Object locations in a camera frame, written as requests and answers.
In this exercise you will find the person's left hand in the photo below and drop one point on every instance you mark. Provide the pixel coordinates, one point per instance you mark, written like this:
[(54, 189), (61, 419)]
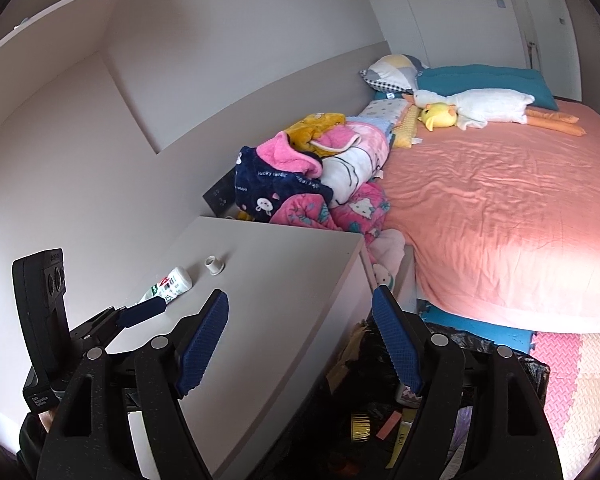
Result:
[(46, 420)]

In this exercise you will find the white wardrobe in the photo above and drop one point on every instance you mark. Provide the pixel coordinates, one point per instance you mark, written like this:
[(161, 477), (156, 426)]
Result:
[(455, 5)]

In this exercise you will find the white green toothpaste tube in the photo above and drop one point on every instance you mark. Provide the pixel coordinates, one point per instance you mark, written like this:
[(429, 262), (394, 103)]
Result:
[(175, 282)]

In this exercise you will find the person's left forearm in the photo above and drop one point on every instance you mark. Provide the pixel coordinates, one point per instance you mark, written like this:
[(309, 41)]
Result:
[(30, 450)]

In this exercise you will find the trash bin with black bag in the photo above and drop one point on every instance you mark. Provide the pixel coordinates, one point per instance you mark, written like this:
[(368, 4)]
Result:
[(532, 375)]

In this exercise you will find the patchwork pillow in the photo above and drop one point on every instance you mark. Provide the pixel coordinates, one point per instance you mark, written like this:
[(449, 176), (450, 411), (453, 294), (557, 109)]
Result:
[(392, 72)]

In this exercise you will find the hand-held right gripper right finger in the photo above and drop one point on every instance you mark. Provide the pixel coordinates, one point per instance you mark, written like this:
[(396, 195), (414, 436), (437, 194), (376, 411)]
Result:
[(395, 340)]

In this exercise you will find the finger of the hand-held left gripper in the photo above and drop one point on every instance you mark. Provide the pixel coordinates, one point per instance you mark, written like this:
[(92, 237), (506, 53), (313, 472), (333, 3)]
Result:
[(140, 311)]

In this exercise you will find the bed with pink sheet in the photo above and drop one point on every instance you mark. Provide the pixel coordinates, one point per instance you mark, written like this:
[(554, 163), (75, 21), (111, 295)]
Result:
[(505, 210)]

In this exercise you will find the pink floral quilt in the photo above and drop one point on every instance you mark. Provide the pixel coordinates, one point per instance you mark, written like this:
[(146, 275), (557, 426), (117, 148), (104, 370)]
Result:
[(360, 207)]

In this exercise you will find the yellow duck plush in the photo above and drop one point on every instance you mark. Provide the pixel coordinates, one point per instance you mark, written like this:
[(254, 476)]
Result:
[(437, 116)]

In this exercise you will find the yellow garment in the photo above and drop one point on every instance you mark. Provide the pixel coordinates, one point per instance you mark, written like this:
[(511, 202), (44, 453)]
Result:
[(312, 127)]

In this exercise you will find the foam puzzle floor mat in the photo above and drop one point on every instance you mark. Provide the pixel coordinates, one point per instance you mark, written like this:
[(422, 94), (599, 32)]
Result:
[(580, 360)]

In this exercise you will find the pile of colourful clothes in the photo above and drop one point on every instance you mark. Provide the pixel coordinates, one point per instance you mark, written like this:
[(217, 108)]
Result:
[(260, 110)]

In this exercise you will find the navy hooded garment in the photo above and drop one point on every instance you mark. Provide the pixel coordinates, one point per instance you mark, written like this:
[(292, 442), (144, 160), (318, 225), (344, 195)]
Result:
[(265, 190)]

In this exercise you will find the black wall socket panel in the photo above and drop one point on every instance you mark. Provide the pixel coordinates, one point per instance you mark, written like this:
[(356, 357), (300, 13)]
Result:
[(220, 195)]

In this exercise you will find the yellow dotted cushion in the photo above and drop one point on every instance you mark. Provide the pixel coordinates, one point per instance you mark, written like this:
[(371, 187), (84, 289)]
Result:
[(406, 127)]

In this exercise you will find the pink paper strip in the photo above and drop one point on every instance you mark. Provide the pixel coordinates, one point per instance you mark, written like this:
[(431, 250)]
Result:
[(389, 424)]

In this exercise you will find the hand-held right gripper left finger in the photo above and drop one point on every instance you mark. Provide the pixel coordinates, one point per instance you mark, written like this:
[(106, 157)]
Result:
[(205, 345)]

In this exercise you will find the pink white printed blanket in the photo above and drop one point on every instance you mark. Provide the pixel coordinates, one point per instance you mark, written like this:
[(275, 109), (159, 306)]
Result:
[(350, 165)]

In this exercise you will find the purple plastic wrapper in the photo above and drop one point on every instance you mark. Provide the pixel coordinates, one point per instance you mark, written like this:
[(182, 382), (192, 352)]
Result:
[(460, 425)]

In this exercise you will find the white goose plush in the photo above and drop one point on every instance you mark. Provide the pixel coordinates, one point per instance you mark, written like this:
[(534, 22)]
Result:
[(485, 105)]

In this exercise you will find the small white plastic cap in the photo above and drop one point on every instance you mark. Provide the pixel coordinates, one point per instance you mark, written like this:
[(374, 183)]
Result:
[(213, 264)]

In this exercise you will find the white plush cloth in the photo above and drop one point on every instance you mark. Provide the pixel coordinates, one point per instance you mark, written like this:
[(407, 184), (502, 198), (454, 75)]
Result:
[(385, 255)]

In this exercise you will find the beige nightstand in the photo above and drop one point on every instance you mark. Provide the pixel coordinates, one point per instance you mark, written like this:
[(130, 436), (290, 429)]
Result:
[(280, 270)]

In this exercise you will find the gold foil wrapper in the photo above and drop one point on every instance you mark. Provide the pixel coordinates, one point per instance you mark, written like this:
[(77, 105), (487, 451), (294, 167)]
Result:
[(361, 426)]

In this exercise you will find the yellow paper strip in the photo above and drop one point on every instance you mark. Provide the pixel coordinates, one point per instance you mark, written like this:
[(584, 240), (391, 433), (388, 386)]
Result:
[(400, 442)]

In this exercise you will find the teal pillow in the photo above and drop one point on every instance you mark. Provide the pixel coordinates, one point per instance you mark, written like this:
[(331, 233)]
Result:
[(480, 77)]

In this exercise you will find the white wall shelf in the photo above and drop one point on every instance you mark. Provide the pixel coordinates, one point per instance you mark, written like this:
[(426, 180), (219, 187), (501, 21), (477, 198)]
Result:
[(55, 15)]

